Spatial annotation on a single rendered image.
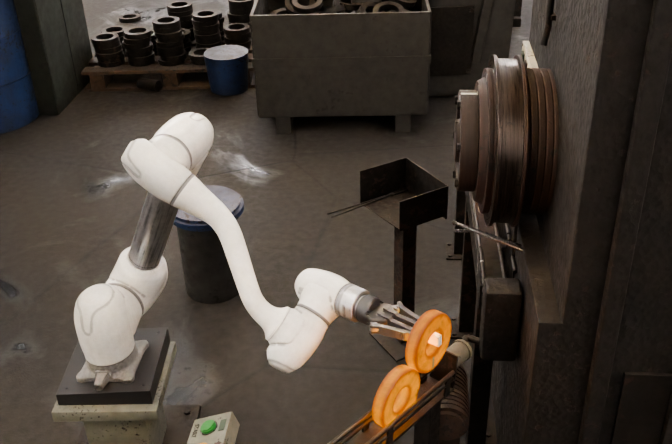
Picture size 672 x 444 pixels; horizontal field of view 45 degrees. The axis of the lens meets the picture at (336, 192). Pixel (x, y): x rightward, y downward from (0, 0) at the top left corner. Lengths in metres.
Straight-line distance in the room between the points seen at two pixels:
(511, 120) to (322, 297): 0.66
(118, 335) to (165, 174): 0.62
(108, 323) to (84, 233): 1.69
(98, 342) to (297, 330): 0.70
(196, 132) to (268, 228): 1.78
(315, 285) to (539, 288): 0.57
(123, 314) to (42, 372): 0.90
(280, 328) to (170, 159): 0.52
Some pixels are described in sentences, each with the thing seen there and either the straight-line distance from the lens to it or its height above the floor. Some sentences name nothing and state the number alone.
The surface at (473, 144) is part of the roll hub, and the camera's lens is 2.11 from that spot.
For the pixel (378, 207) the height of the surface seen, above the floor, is 0.59.
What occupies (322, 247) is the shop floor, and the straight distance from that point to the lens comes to 3.79.
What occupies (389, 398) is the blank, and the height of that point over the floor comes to 0.76.
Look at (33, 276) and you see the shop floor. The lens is 3.91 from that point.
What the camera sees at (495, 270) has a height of 0.66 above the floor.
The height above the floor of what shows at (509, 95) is 1.30.
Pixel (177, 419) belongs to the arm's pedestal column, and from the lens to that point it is 2.99.
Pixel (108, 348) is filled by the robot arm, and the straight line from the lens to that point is 2.53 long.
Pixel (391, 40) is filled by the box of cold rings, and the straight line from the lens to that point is 4.64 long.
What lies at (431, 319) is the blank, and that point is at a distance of 1.95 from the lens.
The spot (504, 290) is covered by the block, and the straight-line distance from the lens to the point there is 2.20.
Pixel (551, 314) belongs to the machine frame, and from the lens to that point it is 2.02.
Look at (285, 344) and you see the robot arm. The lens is 2.08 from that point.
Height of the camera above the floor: 2.10
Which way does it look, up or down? 30 degrees down
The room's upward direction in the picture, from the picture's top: 2 degrees counter-clockwise
